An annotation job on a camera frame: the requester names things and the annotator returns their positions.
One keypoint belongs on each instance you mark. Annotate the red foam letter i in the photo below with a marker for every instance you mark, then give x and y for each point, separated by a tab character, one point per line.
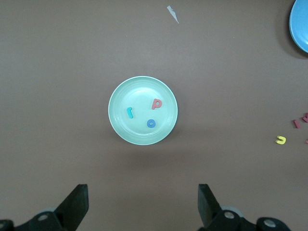
296	123

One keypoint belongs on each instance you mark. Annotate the white paper scrap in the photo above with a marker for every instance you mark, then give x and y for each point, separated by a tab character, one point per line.
173	14

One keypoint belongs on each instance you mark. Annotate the red foam letter k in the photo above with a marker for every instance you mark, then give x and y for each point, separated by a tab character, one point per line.
306	117

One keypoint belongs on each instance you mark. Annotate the pink foam letter p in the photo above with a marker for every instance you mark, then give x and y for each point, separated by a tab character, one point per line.
154	106

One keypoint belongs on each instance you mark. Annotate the yellow foam letter u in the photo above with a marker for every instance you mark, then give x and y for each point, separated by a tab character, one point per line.
280	142

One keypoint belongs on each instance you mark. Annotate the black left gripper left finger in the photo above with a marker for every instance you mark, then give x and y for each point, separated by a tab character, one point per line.
69	209

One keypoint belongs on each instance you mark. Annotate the light green plate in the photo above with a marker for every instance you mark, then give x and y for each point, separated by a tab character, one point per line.
139	134

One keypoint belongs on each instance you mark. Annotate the blue foam letter o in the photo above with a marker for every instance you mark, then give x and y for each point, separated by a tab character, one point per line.
148	124

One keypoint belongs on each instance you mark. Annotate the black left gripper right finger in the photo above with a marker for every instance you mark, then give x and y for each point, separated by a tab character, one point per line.
211	211

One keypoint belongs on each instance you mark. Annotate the teal foam letter r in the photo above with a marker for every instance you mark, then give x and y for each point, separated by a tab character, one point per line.
130	114

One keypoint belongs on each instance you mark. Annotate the blue plate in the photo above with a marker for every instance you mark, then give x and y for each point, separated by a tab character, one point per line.
300	24

